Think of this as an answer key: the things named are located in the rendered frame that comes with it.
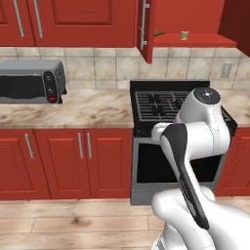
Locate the silver wall cabinet handle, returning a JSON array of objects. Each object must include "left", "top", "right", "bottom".
[
  {"left": 12, "top": 0, "right": 26, "bottom": 39},
  {"left": 31, "top": 0, "right": 45, "bottom": 39}
]

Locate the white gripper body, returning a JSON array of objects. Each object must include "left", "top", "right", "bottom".
[{"left": 150, "top": 121, "right": 172, "bottom": 143}]

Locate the grey toaster oven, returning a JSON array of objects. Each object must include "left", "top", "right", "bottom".
[{"left": 0, "top": 59, "right": 68, "bottom": 105}]

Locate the red wall cabinet door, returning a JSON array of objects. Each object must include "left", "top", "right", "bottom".
[
  {"left": 26, "top": 0, "right": 139, "bottom": 49},
  {"left": 0, "top": 0, "right": 36, "bottom": 48}
]

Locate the silver open door handle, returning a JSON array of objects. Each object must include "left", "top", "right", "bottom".
[{"left": 140, "top": 0, "right": 151, "bottom": 51}]

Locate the black and grey stove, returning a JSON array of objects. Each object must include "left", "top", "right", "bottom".
[{"left": 129, "top": 79, "right": 238, "bottom": 206}]

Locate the silver base cabinet handle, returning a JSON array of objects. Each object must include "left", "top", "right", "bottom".
[
  {"left": 24, "top": 133, "right": 35, "bottom": 160},
  {"left": 86, "top": 132, "right": 93, "bottom": 160},
  {"left": 77, "top": 132, "right": 85, "bottom": 160}
]

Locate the grey wall socket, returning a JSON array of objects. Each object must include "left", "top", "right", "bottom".
[{"left": 220, "top": 62, "right": 233, "bottom": 79}]

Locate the open red wall cabinet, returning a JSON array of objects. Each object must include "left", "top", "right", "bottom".
[{"left": 151, "top": 0, "right": 250, "bottom": 59}]

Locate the red base cabinet door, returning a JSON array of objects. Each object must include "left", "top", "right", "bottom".
[
  {"left": 214, "top": 127, "right": 250, "bottom": 198},
  {"left": 34, "top": 128, "right": 92, "bottom": 200},
  {"left": 84, "top": 128, "right": 134, "bottom": 199},
  {"left": 0, "top": 129, "right": 52, "bottom": 201}
]

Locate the black oven door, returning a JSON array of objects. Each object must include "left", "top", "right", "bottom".
[{"left": 131, "top": 138, "right": 228, "bottom": 193}]

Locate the open red cabinet door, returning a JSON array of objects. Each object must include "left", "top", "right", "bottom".
[
  {"left": 136, "top": 0, "right": 156, "bottom": 64},
  {"left": 217, "top": 0, "right": 250, "bottom": 59}
]

